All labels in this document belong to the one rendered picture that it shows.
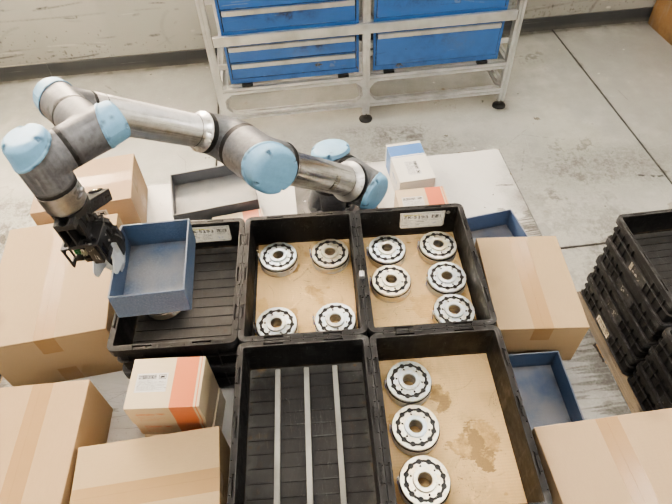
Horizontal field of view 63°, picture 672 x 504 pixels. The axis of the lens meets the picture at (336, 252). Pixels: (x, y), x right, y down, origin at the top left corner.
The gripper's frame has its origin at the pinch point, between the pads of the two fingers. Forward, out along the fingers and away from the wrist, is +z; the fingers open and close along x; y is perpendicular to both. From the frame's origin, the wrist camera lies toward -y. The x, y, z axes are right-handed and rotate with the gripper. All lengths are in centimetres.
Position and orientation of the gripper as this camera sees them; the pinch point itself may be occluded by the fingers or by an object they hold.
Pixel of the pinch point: (117, 264)
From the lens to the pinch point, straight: 123.4
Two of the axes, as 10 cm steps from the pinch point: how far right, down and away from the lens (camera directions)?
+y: 0.9, 7.5, -6.5
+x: 9.9, -1.5, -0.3
